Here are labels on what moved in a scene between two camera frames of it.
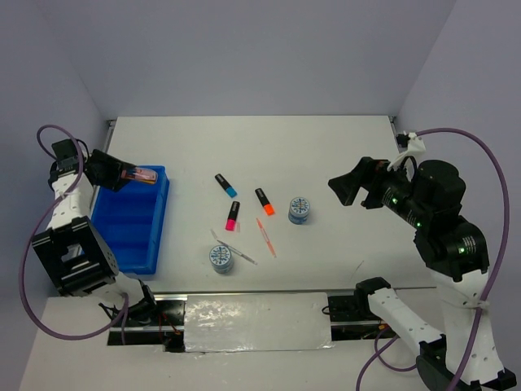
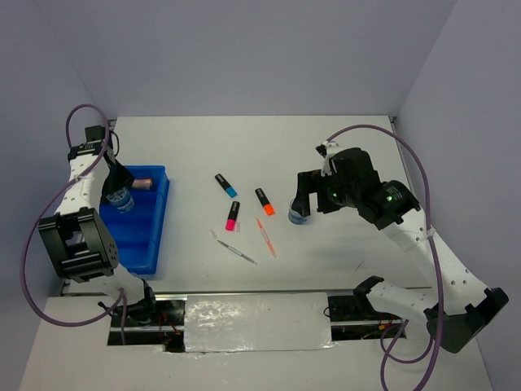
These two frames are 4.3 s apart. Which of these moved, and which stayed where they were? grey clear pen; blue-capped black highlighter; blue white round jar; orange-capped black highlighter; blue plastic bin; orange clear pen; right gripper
Moved: right gripper; blue white round jar
Stayed: blue plastic bin; grey clear pen; orange clear pen; blue-capped black highlighter; orange-capped black highlighter
